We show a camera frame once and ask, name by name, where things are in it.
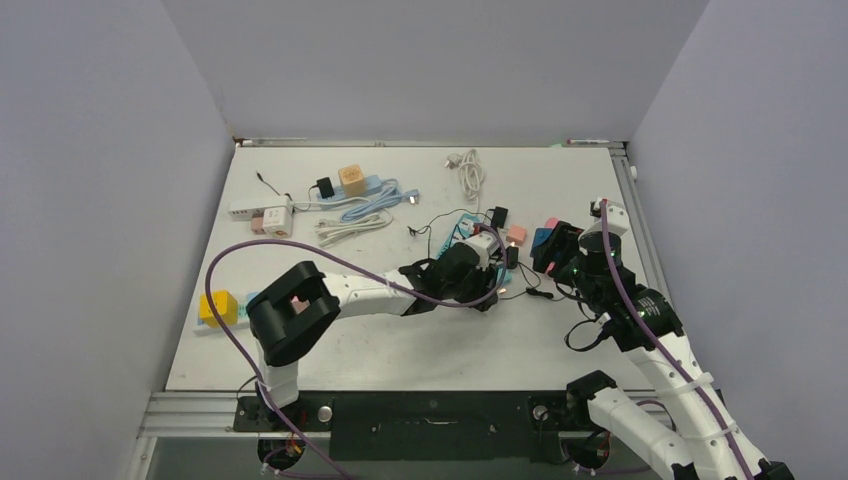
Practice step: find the white cube adapter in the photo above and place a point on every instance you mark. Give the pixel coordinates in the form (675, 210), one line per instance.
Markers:
(277, 222)

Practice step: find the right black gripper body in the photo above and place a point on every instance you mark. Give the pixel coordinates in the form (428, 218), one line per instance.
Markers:
(567, 242)

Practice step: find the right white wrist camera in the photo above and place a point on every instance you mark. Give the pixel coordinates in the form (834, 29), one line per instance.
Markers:
(616, 216)

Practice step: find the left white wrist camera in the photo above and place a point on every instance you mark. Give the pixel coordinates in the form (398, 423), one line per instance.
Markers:
(486, 245)

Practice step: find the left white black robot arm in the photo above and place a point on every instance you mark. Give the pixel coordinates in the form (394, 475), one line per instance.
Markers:
(290, 316)

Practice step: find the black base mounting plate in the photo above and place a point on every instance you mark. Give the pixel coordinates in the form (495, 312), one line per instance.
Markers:
(539, 426)

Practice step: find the orange cube socket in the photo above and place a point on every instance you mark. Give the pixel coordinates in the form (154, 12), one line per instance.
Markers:
(352, 180)

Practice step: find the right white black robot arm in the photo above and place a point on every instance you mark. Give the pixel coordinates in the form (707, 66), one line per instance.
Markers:
(704, 441)

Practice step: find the salmon pink usb charger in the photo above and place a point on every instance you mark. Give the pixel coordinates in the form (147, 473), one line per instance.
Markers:
(516, 234)

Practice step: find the blue white small adapter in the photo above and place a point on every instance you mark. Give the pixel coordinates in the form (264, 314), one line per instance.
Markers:
(541, 235)

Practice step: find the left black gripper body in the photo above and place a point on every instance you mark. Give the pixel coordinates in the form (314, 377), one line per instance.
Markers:
(477, 286)

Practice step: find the pink cube socket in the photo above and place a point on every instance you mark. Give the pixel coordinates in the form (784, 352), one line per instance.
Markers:
(298, 305)

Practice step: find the small black charger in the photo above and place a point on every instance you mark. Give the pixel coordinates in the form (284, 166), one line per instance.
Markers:
(325, 188)
(498, 217)

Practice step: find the white long power strip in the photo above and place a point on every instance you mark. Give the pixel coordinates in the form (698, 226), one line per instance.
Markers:
(246, 209)

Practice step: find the yellow socket block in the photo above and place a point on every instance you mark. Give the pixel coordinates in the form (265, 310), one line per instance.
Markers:
(222, 306)

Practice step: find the teal power strip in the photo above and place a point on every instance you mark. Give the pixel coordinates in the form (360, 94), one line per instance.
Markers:
(465, 227)

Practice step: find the light blue power strip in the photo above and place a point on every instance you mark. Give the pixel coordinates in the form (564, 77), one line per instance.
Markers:
(374, 186)

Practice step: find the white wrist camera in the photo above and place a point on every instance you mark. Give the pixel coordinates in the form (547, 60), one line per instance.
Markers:
(616, 216)
(486, 245)

